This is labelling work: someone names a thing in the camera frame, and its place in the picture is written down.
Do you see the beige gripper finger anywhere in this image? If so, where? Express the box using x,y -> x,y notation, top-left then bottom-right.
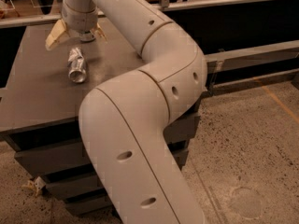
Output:
45,19 -> 70,50
91,24 -> 107,41

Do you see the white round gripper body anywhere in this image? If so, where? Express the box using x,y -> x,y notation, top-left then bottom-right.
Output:
62,1 -> 97,33

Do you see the silver blue redbull can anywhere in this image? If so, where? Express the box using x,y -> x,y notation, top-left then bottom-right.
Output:
67,47 -> 87,83

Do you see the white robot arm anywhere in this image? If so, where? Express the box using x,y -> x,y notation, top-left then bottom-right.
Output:
46,0 -> 207,224

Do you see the grey drawer cabinet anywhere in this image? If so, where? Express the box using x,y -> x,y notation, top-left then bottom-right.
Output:
0,11 -> 208,217

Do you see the top grey drawer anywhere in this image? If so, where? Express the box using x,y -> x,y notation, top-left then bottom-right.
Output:
11,113 -> 200,182

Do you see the grey drawer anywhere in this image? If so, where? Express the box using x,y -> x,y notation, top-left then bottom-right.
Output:
45,147 -> 190,202
65,195 -> 112,216
11,113 -> 200,182

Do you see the middle grey drawer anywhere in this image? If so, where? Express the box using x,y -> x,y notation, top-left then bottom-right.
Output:
45,147 -> 190,202

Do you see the bottom grey drawer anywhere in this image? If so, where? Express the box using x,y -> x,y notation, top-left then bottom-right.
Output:
65,195 -> 112,216

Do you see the small beige floor bracket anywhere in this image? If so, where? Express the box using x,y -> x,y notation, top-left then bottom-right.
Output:
22,176 -> 46,197

